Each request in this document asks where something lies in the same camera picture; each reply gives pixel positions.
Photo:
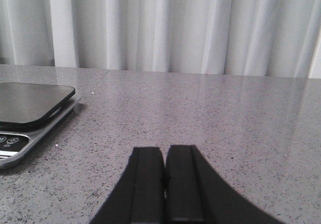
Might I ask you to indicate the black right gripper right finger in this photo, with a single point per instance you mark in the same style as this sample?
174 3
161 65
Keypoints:
197 194

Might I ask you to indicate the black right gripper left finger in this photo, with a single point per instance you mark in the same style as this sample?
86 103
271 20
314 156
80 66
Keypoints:
138 196

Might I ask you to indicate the black silver kitchen scale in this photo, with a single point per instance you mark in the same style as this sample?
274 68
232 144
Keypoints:
28 112

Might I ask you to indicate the white pleated curtain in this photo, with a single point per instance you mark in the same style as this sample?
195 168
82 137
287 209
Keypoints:
239 37

